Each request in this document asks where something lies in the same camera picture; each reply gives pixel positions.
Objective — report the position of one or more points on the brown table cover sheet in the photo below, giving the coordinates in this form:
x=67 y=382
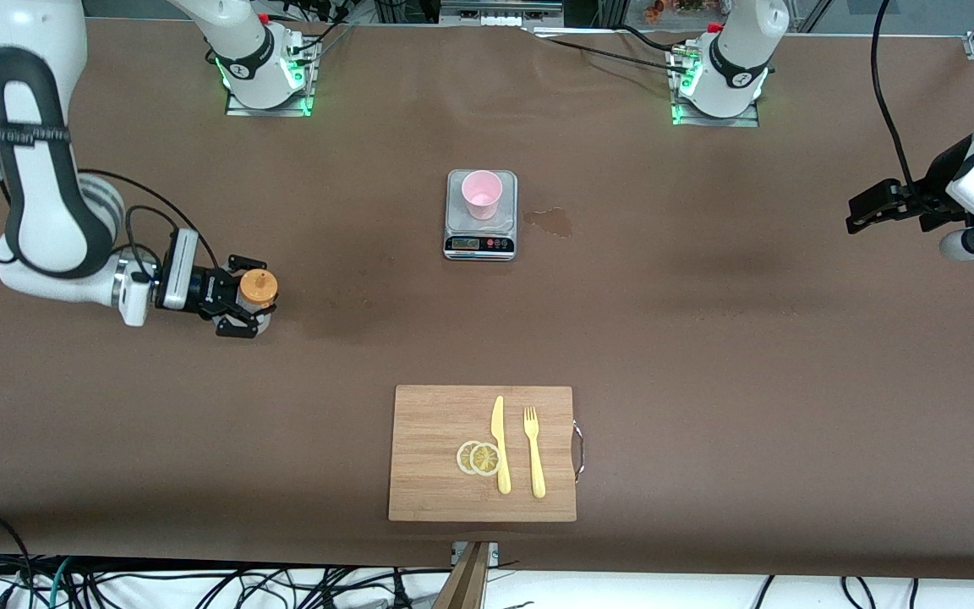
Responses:
x=707 y=381

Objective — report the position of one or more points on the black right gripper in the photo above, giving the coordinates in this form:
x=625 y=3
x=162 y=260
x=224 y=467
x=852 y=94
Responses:
x=202 y=290

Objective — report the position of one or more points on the yellow plastic knife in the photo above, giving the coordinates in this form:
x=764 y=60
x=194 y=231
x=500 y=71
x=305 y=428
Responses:
x=503 y=474

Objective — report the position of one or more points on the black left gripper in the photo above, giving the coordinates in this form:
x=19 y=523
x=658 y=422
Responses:
x=937 y=183

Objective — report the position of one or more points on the yellow plastic fork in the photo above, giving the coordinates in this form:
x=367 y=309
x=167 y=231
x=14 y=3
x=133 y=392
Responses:
x=538 y=474

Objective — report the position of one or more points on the liquid spill puddle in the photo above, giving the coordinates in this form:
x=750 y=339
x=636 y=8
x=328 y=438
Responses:
x=553 y=222

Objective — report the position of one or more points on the wooden post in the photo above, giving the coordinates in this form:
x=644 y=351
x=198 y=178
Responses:
x=466 y=584

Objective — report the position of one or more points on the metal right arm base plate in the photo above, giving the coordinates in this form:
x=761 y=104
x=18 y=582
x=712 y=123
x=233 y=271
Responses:
x=238 y=110

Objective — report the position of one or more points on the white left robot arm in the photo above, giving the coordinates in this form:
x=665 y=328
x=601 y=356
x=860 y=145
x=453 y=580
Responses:
x=736 y=59

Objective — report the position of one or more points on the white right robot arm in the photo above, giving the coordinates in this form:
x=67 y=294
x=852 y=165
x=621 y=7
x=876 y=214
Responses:
x=39 y=211

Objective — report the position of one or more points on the silver digital kitchen scale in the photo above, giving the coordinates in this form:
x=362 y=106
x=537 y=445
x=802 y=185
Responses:
x=478 y=245

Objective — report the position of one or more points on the translucent sauce bottle orange cap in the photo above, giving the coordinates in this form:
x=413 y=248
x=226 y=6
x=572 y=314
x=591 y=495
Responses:
x=257 y=288

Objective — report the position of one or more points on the bamboo cutting board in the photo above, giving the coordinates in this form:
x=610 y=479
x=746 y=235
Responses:
x=428 y=423

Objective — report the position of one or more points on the metal table edge bracket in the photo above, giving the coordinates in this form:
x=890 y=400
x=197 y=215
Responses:
x=456 y=554

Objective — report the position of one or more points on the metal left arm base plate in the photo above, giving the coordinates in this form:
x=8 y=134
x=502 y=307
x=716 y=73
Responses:
x=749 y=121

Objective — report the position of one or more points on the white power strip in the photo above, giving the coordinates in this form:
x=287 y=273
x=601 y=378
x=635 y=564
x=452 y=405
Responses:
x=501 y=21

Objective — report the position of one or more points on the lemon slice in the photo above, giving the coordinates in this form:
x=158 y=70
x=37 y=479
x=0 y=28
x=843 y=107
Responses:
x=462 y=458
x=484 y=459

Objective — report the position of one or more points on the pink plastic cup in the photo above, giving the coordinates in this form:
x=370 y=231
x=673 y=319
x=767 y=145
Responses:
x=482 y=199

